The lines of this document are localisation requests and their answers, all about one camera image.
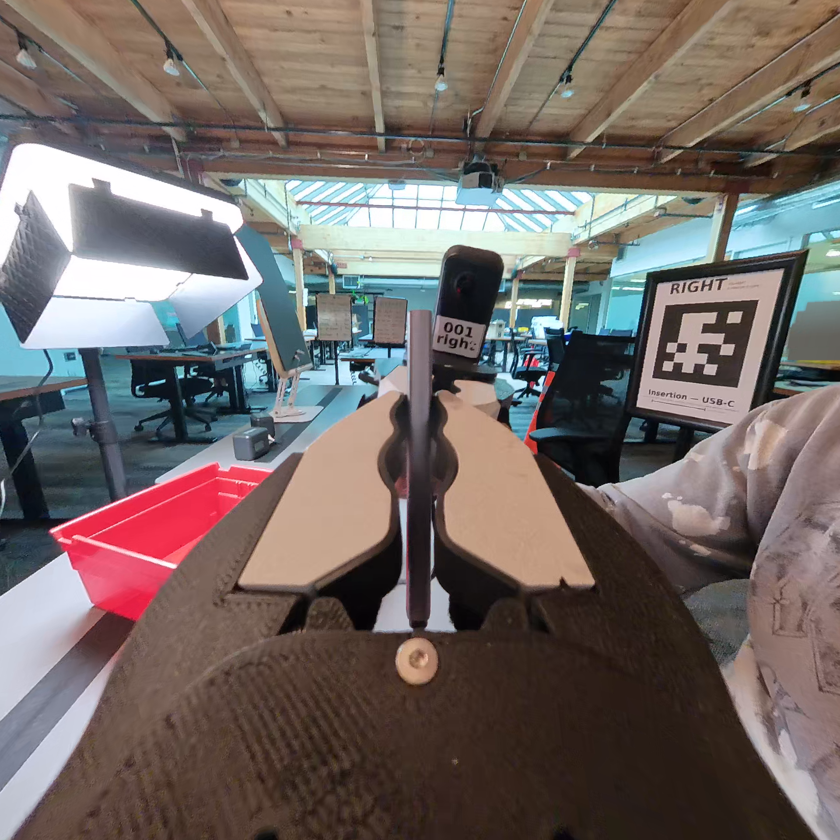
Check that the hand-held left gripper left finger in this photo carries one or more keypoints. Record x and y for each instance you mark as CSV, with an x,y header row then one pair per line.
x,y
321,512

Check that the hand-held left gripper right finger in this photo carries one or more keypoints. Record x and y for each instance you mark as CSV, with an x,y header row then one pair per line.
x,y
512,512

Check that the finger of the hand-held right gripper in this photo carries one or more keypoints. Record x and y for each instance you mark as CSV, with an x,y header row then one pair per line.
x,y
394,382
485,394

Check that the grey USB hub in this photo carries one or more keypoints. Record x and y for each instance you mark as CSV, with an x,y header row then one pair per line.
x,y
418,459

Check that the red plastic bin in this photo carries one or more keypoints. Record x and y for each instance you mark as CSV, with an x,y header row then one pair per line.
x,y
131,564

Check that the person's right forearm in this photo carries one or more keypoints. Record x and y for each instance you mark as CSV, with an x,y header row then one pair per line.
x,y
754,472

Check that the whiteboard easel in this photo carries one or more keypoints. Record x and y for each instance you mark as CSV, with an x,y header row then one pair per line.
x,y
390,321
333,316

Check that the orange and black office chair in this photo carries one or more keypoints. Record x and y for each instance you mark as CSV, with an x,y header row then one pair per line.
x,y
577,400

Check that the ceiling projector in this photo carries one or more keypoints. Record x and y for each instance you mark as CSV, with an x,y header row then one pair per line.
x,y
478,187

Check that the small grey box device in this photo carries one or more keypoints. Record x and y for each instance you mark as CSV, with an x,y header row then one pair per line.
x,y
264,420

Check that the white stand with black board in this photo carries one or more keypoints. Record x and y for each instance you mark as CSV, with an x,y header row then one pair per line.
x,y
275,308

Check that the dark office desk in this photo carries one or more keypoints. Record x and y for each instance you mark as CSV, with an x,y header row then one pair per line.
x,y
39,387
197,358

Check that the ceiling spot lamp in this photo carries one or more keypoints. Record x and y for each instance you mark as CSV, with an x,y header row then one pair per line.
x,y
172,64
441,82
567,88
26,58

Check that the framed black-white marker sign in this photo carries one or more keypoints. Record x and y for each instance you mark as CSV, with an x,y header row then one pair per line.
x,y
712,334

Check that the studio light panel on stand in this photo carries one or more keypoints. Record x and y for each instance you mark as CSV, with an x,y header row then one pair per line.
x,y
131,275

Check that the person's patterned hoodie torso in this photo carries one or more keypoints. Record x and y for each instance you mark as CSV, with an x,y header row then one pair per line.
x,y
800,656

